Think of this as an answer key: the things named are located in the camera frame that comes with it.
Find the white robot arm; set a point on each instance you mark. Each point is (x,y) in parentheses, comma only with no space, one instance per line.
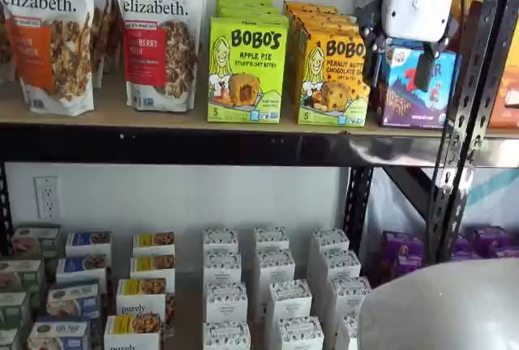
(446,305)

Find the blue purple Zbar box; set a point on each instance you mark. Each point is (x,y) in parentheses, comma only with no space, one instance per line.
(405,111)

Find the orange Bobo's peanut butter box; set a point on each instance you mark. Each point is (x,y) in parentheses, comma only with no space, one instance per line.
(324,22)
(308,5)
(332,90)
(316,15)

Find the large orange snack box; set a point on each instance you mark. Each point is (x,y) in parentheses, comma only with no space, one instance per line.
(466,14)
(504,115)

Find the wooden shelf board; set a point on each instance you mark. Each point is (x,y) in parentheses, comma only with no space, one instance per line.
(503,133)
(113,117)

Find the purple snack box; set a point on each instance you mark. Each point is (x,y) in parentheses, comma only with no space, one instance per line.
(409,267)
(403,244)
(462,248)
(491,240)

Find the yellow label granola box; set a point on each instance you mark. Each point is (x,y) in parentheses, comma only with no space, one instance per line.
(153,242)
(152,267)
(142,297)
(134,331)

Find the blue label granola box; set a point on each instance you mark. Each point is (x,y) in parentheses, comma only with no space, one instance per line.
(73,299)
(81,271)
(87,244)
(58,334)

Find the green label granola box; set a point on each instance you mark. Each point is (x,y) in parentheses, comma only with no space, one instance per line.
(14,309)
(9,340)
(20,275)
(36,240)

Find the white patterned carton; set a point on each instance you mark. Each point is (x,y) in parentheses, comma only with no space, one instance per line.
(226,337)
(275,267)
(329,240)
(226,303)
(221,269)
(340,265)
(220,240)
(271,238)
(349,295)
(301,334)
(348,331)
(288,301)

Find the granola bag red label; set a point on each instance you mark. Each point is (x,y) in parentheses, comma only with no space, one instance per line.
(162,42)

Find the white granola bag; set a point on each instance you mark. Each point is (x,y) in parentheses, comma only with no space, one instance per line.
(103,34)

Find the white patterned boxes group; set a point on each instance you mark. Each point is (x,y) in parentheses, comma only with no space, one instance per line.
(188,317)

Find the granola bag orange label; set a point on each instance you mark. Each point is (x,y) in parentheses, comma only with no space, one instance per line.
(48,42)

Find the white wall outlet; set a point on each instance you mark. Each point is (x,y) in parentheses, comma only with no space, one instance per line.
(47,198)

